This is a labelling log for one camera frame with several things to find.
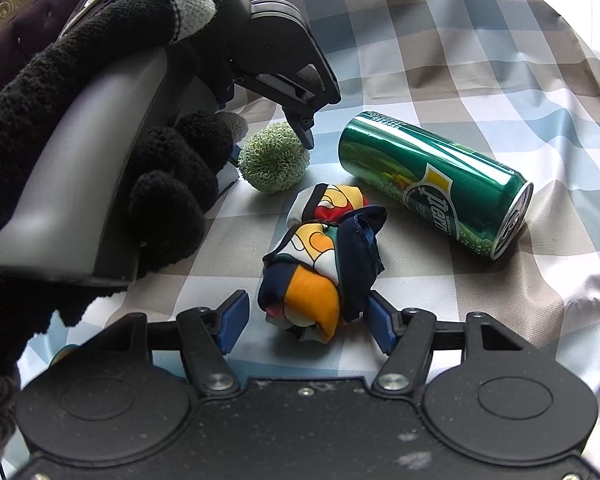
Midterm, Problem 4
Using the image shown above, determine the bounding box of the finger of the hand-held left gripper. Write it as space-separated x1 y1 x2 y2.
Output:
235 35 341 150
215 144 242 196

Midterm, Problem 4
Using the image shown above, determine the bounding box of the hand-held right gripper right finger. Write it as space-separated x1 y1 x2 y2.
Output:
367 291 531 396

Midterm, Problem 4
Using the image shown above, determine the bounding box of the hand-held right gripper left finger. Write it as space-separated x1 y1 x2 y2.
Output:
95 290 251 396

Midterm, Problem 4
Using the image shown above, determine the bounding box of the green scrub ball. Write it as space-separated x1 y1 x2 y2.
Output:
237 121 311 193

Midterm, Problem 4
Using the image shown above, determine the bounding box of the colourful patterned cloth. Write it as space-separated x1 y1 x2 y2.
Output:
258 183 389 346

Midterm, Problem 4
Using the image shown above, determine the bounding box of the person's left hand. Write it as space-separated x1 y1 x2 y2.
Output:
0 0 246 378

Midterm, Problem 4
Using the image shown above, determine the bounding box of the checkered tablecloth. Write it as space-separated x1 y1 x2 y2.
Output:
10 0 600 480

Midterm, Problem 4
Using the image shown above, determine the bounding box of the green drink can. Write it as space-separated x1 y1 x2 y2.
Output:
338 111 535 261

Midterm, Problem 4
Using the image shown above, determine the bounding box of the ornate dark upholstered chair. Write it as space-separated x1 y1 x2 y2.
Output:
0 0 90 106

